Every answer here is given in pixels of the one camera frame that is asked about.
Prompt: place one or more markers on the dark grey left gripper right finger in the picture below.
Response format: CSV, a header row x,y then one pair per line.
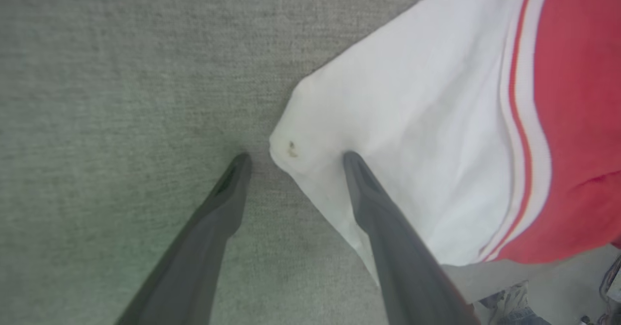
x,y
407,267

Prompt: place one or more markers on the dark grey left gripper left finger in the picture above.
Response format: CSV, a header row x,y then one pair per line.
x,y
194,262

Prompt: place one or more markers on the red and white baseball jersey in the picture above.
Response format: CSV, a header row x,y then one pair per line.
x,y
436,121

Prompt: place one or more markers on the grey patterned shoe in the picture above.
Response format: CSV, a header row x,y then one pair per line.
x,y
514,303

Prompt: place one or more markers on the grey fabric sofa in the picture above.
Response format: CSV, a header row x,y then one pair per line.
x,y
121,97

